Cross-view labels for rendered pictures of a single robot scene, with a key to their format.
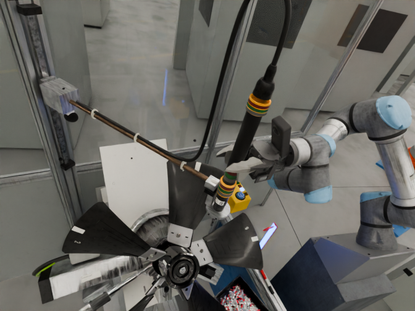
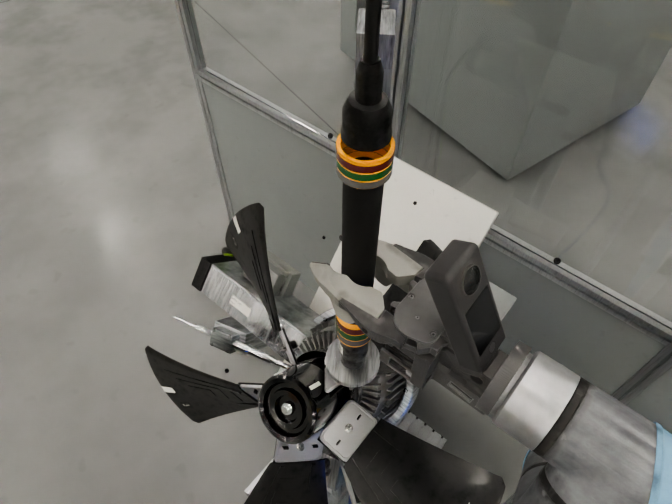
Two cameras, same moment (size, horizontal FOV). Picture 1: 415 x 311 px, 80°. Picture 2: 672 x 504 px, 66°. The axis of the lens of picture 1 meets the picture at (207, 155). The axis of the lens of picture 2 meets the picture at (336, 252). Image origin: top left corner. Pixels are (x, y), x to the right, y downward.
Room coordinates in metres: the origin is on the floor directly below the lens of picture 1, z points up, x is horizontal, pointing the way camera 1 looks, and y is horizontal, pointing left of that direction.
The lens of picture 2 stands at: (0.35, -0.35, 2.07)
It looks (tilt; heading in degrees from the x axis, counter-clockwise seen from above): 53 degrees down; 75
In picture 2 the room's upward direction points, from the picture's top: straight up
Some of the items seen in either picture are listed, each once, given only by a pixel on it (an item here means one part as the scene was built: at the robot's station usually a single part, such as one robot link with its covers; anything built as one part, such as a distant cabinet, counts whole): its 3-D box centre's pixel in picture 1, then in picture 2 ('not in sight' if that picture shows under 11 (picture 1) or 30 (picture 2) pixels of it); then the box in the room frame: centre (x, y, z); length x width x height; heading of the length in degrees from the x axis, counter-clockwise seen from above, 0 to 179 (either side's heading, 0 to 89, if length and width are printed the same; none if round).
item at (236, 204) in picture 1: (233, 195); not in sight; (0.89, -0.19, 1.02); 0.16 x 0.10 x 0.11; 35
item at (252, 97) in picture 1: (257, 105); (364, 158); (0.44, -0.07, 1.80); 0.04 x 0.04 x 0.03
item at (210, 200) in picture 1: (218, 197); (354, 337); (0.45, -0.06, 1.50); 0.09 x 0.07 x 0.10; 70
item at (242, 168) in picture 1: (242, 172); (344, 302); (0.43, -0.09, 1.63); 0.09 x 0.03 x 0.06; 135
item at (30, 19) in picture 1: (52, 104); not in sight; (0.67, 0.57, 1.48); 0.05 x 0.03 x 0.62; 160
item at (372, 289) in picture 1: (304, 298); not in sight; (0.69, -0.81, 0.50); 0.30 x 0.30 x 1.00; 22
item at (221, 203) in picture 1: (237, 158); (358, 271); (0.44, -0.07, 1.65); 0.04 x 0.04 x 0.46
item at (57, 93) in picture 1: (60, 95); (375, 36); (0.66, 0.52, 1.54); 0.10 x 0.07 x 0.08; 70
